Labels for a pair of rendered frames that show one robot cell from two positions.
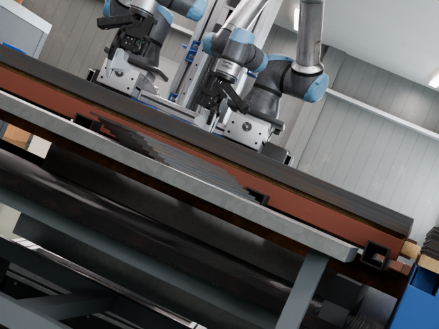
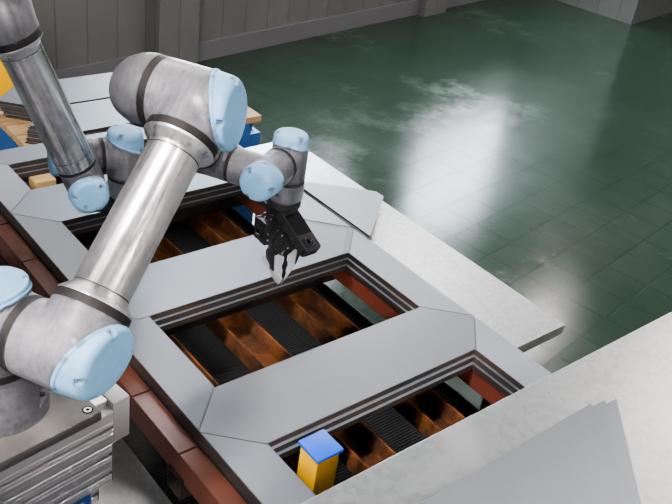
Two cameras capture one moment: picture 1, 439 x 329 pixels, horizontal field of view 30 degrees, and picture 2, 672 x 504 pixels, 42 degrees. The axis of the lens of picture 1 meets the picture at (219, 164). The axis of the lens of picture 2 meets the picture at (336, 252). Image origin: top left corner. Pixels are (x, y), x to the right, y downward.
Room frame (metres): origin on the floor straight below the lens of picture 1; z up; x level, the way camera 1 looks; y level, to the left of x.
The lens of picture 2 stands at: (3.69, 1.37, 2.01)
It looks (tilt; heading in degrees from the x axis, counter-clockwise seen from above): 31 degrees down; 212
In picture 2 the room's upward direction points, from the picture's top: 9 degrees clockwise
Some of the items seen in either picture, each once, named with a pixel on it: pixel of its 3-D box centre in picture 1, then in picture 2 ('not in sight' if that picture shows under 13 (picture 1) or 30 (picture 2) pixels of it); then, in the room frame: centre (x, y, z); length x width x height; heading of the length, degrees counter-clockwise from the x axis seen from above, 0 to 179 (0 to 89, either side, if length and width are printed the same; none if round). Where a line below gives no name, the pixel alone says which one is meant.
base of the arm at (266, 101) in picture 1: (262, 101); not in sight; (3.06, -0.05, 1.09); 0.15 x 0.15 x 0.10
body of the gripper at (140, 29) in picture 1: (135, 32); (280, 220); (2.37, 0.38, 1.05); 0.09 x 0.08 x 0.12; 76
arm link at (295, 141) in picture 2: not in sight; (288, 157); (2.37, 0.38, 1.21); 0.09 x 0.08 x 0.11; 14
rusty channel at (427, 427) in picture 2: (107, 156); (292, 294); (2.14, 0.28, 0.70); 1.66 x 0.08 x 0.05; 76
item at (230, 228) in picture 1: (199, 264); not in sight; (2.70, -0.07, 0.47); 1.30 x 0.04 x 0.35; 76
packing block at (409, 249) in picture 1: (410, 249); not in sight; (2.42, -0.62, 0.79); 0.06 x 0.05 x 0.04; 166
